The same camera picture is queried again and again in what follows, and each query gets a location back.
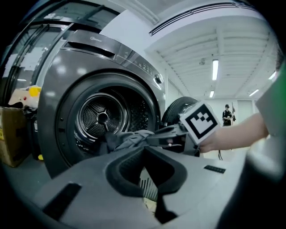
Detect pale green laundry basket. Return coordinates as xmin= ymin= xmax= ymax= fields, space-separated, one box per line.
xmin=138 ymin=166 xmax=159 ymax=201

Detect grey clothing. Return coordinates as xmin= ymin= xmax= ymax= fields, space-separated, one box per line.
xmin=98 ymin=129 xmax=155 ymax=155

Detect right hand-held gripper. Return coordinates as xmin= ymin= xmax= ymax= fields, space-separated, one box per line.
xmin=146 ymin=99 xmax=221 ymax=157

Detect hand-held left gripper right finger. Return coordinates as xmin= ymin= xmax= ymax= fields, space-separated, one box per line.
xmin=144 ymin=146 xmax=248 ymax=225

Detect person's right forearm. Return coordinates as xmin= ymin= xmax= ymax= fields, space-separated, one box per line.
xmin=198 ymin=113 xmax=270 ymax=154

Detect round black washing machine door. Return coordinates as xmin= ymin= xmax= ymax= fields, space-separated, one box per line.
xmin=160 ymin=96 xmax=200 ymax=130

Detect black washing machine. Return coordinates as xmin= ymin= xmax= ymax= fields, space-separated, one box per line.
xmin=37 ymin=29 xmax=167 ymax=179

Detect brown cardboard box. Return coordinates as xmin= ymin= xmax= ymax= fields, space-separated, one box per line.
xmin=0 ymin=106 xmax=29 ymax=168

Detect cream clothes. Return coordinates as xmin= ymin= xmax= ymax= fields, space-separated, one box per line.
xmin=143 ymin=198 xmax=157 ymax=213

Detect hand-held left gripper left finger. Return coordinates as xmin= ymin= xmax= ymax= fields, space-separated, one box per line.
xmin=33 ymin=146 xmax=157 ymax=225

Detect black framed glass partition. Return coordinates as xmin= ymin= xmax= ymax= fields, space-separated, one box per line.
xmin=0 ymin=0 xmax=121 ymax=106

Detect linear ceiling air vent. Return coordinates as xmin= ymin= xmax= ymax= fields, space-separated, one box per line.
xmin=149 ymin=2 xmax=254 ymax=36

